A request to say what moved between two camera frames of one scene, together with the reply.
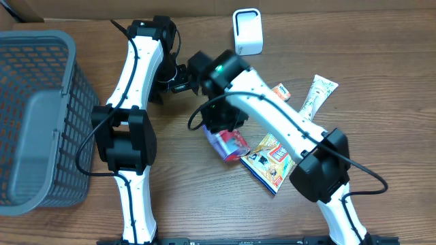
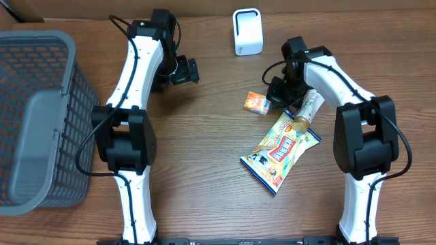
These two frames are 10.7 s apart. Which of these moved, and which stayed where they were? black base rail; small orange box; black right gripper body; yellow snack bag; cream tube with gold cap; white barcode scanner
Moved: black right gripper body; small orange box
Stayed: black base rail; yellow snack bag; cream tube with gold cap; white barcode scanner
